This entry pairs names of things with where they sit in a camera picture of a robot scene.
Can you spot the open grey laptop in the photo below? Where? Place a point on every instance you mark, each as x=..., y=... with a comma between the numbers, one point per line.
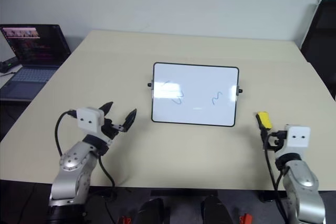
x=34, y=51

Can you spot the small red object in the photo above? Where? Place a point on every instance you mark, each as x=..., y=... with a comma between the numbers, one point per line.
x=246, y=218
x=125, y=220

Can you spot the small black-framed whiteboard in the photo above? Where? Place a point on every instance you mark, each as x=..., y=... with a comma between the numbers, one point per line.
x=194, y=95

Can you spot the yellow whiteboard eraser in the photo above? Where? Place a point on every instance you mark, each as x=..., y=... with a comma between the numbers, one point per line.
x=264, y=120

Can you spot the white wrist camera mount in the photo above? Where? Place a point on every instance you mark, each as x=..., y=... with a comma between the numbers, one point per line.
x=89, y=121
x=298, y=136

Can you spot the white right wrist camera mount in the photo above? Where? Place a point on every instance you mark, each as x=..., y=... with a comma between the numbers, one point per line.
x=298, y=136

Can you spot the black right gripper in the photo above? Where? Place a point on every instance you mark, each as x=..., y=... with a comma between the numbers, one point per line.
x=282, y=142

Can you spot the black device with green light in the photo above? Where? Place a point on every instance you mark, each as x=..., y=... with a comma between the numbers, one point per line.
x=8, y=64

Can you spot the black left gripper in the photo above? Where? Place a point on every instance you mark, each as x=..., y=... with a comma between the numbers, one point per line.
x=109, y=129

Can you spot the black office chair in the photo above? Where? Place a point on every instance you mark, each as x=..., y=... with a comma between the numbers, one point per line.
x=321, y=45

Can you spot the dark rounded shape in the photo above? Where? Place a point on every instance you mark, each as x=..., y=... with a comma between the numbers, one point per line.
x=151, y=212
x=214, y=211

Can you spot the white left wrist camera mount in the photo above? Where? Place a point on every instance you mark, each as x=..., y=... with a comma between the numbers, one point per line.
x=89, y=121

